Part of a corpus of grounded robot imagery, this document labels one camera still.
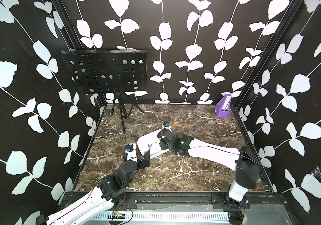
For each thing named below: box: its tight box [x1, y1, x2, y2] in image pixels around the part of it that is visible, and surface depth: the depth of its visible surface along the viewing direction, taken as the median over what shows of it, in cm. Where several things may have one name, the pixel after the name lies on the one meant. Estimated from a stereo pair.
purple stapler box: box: [214, 93, 232, 118], surface depth 110 cm
